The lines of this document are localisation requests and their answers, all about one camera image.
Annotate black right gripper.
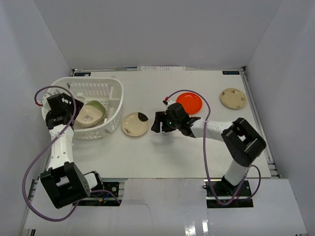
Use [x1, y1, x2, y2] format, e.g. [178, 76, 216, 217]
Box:
[152, 111, 181, 133]

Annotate cream square panda plate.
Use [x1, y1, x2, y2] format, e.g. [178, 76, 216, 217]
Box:
[74, 105, 105, 129]

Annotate green square panda plate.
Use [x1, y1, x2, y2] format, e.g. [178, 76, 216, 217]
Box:
[86, 100, 107, 123]

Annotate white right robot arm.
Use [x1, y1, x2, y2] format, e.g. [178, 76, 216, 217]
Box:
[151, 103, 266, 196]

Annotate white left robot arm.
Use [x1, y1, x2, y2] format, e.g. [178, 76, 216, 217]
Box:
[40, 93, 104, 208]

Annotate white plastic basket bin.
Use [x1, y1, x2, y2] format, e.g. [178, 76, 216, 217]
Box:
[42, 77, 124, 140]

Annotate cream round flower plate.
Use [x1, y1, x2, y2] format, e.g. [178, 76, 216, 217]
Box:
[121, 112, 149, 137]

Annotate orange round plate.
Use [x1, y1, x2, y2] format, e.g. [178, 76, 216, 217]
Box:
[176, 92, 203, 115]

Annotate cream round plate far right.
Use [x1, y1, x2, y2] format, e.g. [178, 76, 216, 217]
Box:
[220, 88, 247, 110]

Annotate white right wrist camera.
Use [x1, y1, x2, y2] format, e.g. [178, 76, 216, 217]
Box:
[162, 97, 176, 107]

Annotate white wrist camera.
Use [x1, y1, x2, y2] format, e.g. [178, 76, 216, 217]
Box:
[162, 97, 176, 107]
[34, 93, 51, 107]

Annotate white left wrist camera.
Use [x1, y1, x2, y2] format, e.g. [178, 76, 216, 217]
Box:
[34, 93, 51, 107]

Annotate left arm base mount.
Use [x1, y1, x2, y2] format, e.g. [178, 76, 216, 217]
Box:
[78, 181, 122, 207]

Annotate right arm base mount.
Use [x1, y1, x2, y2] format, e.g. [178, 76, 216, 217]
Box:
[202, 180, 254, 209]

